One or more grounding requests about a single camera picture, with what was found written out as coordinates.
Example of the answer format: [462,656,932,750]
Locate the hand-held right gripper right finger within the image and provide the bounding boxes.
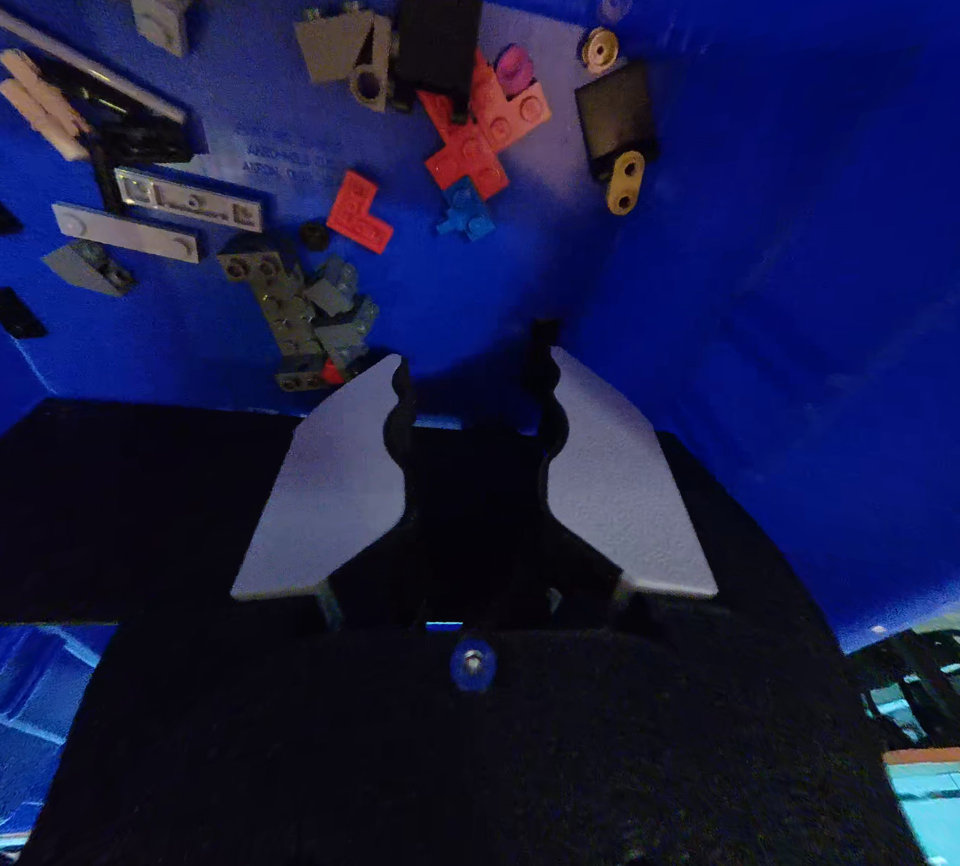
[523,344,720,601]

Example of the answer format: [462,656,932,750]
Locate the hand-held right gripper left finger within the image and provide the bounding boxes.
[229,353,420,631]

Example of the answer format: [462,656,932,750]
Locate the blue plastic bin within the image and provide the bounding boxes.
[0,0,960,866]

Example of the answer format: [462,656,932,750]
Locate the small dark grey lego plate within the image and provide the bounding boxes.
[273,356,348,393]

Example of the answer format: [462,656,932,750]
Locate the blue-grey lego brick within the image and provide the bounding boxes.
[315,297,381,371]
[303,257,363,316]

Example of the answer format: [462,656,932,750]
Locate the red L-shaped lego plate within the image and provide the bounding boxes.
[326,170,395,256]

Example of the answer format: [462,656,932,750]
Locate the tan two-hole lego piece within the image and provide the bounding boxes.
[604,149,648,217]

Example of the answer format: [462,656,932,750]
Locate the small blue lego piece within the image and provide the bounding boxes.
[435,176,498,242]

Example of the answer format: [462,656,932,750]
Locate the printed grey long lego tile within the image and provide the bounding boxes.
[114,166,265,233]

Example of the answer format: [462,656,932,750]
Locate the small grey lego slope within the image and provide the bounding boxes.
[41,239,138,299]

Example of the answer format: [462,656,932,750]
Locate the plain grey long lego tile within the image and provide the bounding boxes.
[51,202,202,265]

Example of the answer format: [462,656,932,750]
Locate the black lego model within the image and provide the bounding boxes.
[847,627,960,751]

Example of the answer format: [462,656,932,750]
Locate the small black lego tile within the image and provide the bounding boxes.
[0,287,48,341]

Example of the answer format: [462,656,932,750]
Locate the black lego brick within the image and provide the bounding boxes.
[90,116,198,170]

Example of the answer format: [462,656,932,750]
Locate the pale red lego plate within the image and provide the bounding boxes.
[471,50,553,155]

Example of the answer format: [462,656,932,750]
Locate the grey lego piece with hole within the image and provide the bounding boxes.
[348,14,395,113]

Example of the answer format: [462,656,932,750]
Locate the pink round lego piece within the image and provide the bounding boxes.
[495,43,537,96]

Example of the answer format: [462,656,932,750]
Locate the tan round lego piece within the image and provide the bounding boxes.
[581,27,621,74]

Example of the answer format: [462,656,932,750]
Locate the grey lego slope brick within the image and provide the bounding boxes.
[292,3,376,86]

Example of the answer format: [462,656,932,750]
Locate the tan lego bar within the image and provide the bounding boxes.
[0,48,93,132]
[0,80,91,162]

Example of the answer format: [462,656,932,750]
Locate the black lego plate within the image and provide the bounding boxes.
[391,0,485,125]

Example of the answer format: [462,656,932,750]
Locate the long white lego beam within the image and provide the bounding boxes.
[0,9,189,125]

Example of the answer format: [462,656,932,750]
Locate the light blue mat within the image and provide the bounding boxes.
[886,762,960,866]

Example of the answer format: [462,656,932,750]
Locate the grey lego bracket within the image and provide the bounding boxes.
[127,0,190,59]

